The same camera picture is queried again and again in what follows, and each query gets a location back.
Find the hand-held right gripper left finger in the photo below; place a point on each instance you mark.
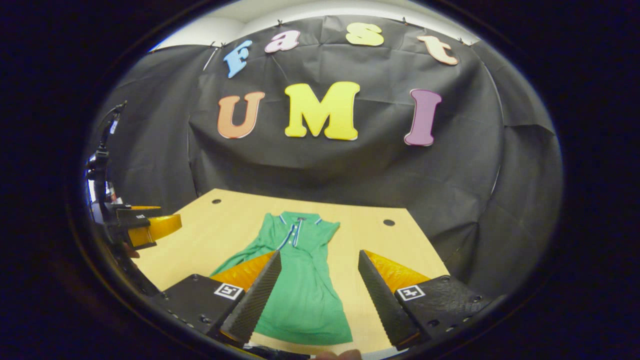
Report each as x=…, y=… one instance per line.
x=255, y=300

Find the green T-shirt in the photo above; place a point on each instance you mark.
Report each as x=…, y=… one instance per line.
x=305, y=300

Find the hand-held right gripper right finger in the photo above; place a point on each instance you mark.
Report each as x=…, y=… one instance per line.
x=382, y=300

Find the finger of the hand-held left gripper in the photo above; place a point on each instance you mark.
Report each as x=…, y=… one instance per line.
x=157, y=227
x=135, y=206

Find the black backdrop cloth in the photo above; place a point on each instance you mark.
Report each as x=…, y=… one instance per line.
x=350, y=165

